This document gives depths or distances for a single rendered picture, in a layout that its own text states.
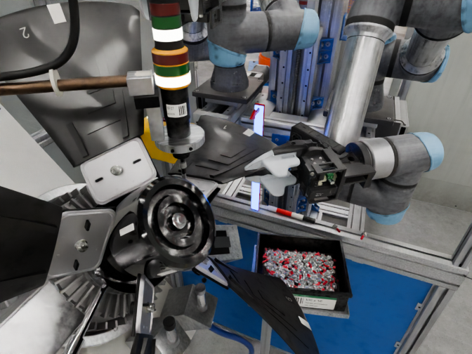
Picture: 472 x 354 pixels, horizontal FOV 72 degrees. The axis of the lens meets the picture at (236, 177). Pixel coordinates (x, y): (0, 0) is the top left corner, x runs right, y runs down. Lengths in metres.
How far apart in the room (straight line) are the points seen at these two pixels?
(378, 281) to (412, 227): 1.38
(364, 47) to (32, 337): 0.71
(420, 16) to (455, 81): 1.52
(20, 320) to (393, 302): 0.94
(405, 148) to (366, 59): 0.20
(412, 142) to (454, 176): 1.89
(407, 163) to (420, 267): 0.40
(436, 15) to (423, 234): 1.80
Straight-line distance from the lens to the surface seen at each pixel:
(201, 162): 0.57
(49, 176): 0.68
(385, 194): 0.70
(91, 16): 0.57
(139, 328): 0.40
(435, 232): 2.46
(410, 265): 0.98
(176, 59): 0.41
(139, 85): 0.42
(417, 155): 0.66
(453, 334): 1.99
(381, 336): 1.27
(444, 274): 1.00
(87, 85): 0.44
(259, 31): 0.67
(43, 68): 0.44
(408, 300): 1.11
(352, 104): 0.71
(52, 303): 0.51
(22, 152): 0.68
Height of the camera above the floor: 1.50
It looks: 36 degrees down
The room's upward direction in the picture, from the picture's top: straight up
